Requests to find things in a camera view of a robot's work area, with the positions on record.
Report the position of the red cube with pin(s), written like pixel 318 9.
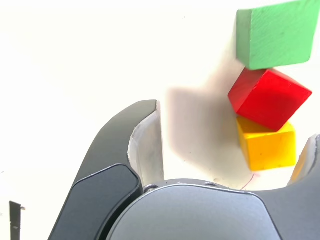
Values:
pixel 270 100

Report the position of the yellow cube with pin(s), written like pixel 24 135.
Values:
pixel 270 150

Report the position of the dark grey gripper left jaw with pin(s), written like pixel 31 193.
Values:
pixel 105 175

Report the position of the green cube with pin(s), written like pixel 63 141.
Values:
pixel 280 35

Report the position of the black tape strip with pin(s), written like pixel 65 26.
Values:
pixel 15 217

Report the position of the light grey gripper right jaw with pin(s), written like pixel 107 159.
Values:
pixel 200 215

